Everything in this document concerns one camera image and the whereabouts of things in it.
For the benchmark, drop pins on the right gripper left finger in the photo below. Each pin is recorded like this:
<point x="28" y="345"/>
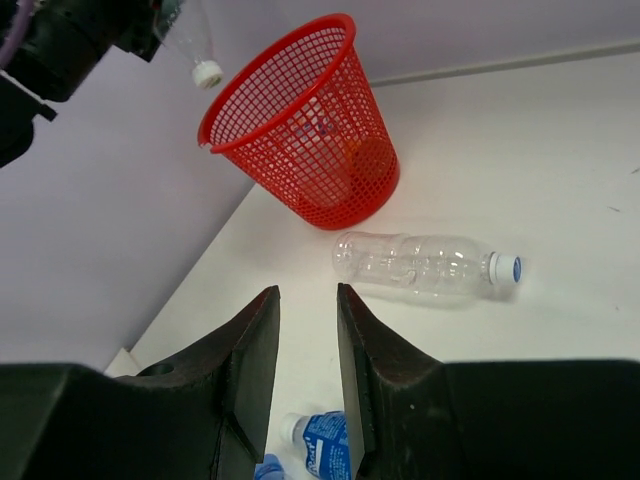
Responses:
<point x="202" y="413"/>

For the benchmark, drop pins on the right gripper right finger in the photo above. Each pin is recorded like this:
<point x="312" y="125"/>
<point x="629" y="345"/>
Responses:
<point x="411" y="416"/>

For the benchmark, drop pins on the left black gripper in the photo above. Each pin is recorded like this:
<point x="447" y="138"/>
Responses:
<point x="141" y="26"/>

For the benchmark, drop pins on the green label clear bottle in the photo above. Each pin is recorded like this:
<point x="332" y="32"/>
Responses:
<point x="183" y="27"/>

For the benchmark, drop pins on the blue label large bottle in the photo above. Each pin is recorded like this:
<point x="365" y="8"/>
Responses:
<point x="322" y="441"/>

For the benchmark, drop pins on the large clear plastic bottle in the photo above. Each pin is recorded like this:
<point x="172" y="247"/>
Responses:
<point x="439" y="265"/>

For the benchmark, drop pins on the orange plastic bottle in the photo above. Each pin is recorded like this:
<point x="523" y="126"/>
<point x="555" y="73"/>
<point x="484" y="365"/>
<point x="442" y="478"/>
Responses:
<point x="362" y="155"/>

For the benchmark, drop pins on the white label clear bottle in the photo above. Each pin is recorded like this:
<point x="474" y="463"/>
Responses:
<point x="313" y="127"/>

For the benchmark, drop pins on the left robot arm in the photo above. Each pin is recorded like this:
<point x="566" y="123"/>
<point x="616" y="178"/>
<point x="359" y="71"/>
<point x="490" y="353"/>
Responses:
<point x="48" y="48"/>

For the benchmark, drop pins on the red mesh plastic bin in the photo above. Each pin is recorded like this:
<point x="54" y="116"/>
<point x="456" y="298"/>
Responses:
<point x="251" y="122"/>

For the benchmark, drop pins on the blue cap small bottle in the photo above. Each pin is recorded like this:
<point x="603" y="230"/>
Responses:
<point x="270" y="469"/>

